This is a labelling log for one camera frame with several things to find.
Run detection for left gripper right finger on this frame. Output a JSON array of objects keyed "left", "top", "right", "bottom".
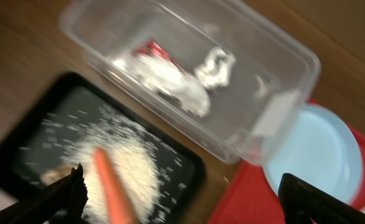
[{"left": 278, "top": 173, "right": 365, "bottom": 224}]

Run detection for orange carrot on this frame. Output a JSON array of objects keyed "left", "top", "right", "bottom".
[{"left": 93, "top": 147, "right": 138, "bottom": 224}]

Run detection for clear plastic waste bin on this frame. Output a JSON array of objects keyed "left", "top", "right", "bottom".
[{"left": 60, "top": 0, "right": 321, "bottom": 165}]

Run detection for red snack wrapper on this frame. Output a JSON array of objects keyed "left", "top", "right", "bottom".
[{"left": 135, "top": 40, "right": 183, "bottom": 72}]

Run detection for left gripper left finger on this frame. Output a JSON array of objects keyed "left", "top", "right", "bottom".
[{"left": 0, "top": 164, "right": 88, "bottom": 224}]

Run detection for large light blue plate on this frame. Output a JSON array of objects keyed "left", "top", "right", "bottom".
[{"left": 263, "top": 104, "right": 364, "bottom": 204}]

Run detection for brown walnut food scrap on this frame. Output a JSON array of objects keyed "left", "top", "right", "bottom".
[{"left": 40, "top": 164, "right": 76, "bottom": 185}]

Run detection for white rice grains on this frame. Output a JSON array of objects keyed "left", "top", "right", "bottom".
[{"left": 23, "top": 104, "right": 188, "bottom": 224}]

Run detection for black food waste tray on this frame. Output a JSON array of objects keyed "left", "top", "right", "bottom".
[{"left": 0, "top": 72, "right": 206, "bottom": 223}]

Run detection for red serving tray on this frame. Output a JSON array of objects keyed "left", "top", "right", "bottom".
[{"left": 207, "top": 99, "right": 365, "bottom": 224}]

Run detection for white tissue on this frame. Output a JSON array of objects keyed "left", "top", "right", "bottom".
[{"left": 113, "top": 47, "right": 236, "bottom": 117}]

